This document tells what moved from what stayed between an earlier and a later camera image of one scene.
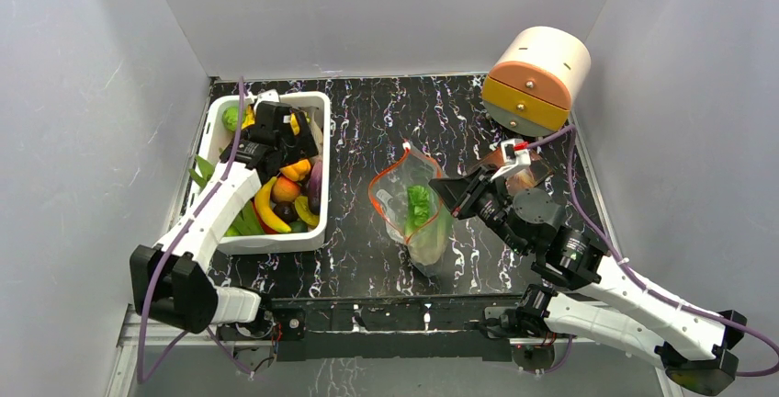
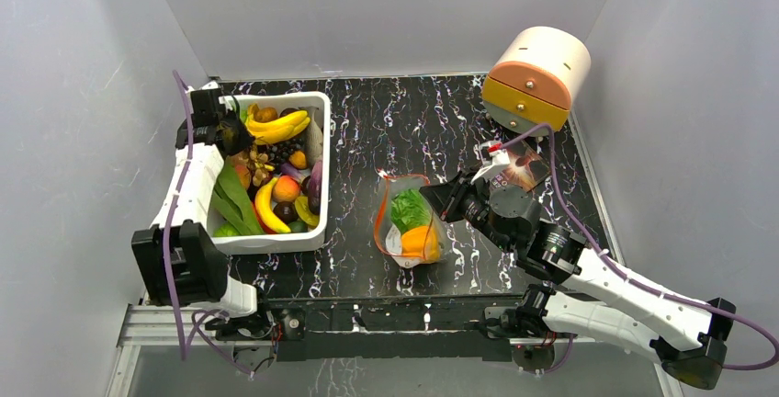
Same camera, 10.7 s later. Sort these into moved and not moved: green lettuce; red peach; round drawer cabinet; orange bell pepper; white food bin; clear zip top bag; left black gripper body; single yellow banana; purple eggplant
Moved: clear zip top bag; orange bell pepper; left black gripper body; green lettuce
Not moved: red peach; single yellow banana; round drawer cabinet; white food bin; purple eggplant
